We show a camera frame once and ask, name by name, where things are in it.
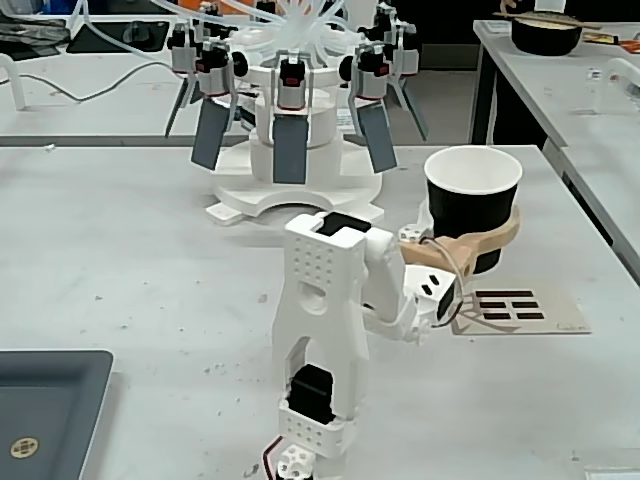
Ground tan gripper with servo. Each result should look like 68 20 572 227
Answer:
398 201 522 277

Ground black paper cup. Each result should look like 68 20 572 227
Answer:
423 144 524 275

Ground printed paper mat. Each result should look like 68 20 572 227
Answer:
449 287 592 337

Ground black rectangular mat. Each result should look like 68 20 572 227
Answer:
66 20 171 55

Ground grey dispenser chute plate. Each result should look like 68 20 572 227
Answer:
272 113 309 185
164 82 194 139
397 82 430 142
189 97 229 172
357 102 399 174

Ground white side table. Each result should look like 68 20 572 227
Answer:
472 19 640 291

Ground silver dispenser valve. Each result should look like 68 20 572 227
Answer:
168 22 201 74
192 42 236 99
272 49 314 114
379 4 419 79
352 42 391 101

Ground black bowl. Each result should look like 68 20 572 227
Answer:
510 14 584 56

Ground white carousel dispenser base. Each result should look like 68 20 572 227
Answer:
205 64 386 227

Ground wooden chopsticks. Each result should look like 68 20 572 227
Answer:
492 10 604 30

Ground translucent tube bundle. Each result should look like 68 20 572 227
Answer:
74 0 381 56

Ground grey plastic tray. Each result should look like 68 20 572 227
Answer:
0 349 115 480

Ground dark crumpled cloth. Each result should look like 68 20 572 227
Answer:
0 12 71 61

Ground gold round emblem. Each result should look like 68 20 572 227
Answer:
10 435 40 460

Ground thin gripper servo cable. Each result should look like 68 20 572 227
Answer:
422 238 469 330

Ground white curved handle bracket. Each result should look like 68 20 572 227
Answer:
0 52 26 111
607 57 640 106

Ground red black base cable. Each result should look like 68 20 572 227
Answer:
262 437 284 480

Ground grey cable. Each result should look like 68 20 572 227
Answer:
22 59 176 104

